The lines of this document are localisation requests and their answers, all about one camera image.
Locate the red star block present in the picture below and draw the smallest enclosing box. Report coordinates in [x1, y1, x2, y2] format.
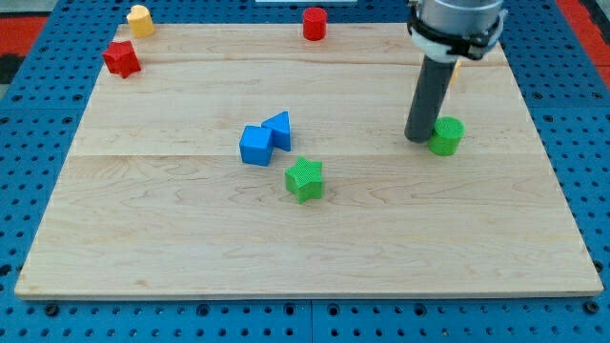
[102, 41, 141, 78]

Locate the wooden board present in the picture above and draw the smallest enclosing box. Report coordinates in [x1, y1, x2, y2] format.
[15, 24, 603, 300]

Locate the yellow heart block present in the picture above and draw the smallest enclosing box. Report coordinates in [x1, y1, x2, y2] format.
[126, 5, 154, 38]

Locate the green cylinder block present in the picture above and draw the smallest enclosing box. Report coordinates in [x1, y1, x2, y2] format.
[428, 116, 465, 156]

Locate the green star block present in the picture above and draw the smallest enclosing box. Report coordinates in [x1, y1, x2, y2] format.
[284, 156, 324, 204]

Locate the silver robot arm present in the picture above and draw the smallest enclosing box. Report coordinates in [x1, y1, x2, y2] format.
[404, 0, 508, 143]

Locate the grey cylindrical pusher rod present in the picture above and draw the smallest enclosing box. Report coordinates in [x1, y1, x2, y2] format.
[404, 55, 456, 143]

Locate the blue cube block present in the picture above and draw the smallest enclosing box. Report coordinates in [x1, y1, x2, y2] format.
[239, 126, 274, 166]

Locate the red cylinder block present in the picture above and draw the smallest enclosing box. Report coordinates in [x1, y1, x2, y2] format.
[302, 7, 328, 41]

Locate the blue triangle block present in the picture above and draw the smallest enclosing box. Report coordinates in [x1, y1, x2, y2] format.
[261, 111, 292, 151]

